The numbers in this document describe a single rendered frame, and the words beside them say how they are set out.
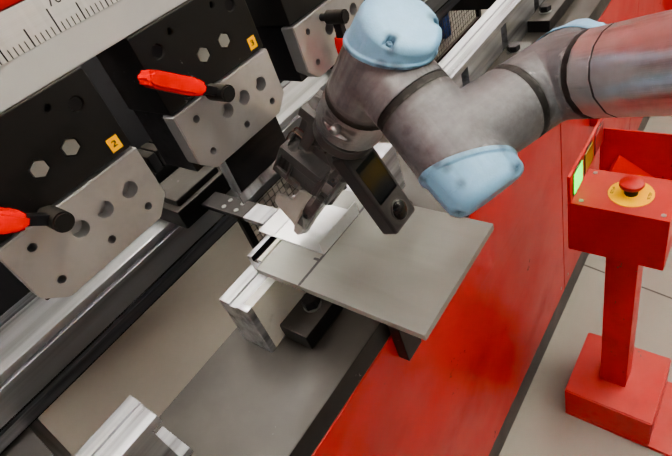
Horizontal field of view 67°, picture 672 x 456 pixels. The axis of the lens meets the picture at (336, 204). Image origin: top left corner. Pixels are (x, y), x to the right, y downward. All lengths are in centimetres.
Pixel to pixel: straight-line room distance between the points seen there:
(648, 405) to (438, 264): 100
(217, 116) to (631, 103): 40
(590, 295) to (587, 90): 146
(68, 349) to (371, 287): 49
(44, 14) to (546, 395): 151
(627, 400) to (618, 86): 118
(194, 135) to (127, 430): 35
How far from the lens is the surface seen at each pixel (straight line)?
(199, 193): 88
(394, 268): 63
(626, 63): 43
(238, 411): 75
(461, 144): 42
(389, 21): 43
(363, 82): 45
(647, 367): 160
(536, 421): 163
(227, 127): 60
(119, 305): 91
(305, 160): 59
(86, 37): 52
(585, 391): 154
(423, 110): 42
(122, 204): 54
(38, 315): 92
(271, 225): 76
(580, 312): 183
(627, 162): 117
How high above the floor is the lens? 146
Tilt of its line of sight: 37 degrees down
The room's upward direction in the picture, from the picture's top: 21 degrees counter-clockwise
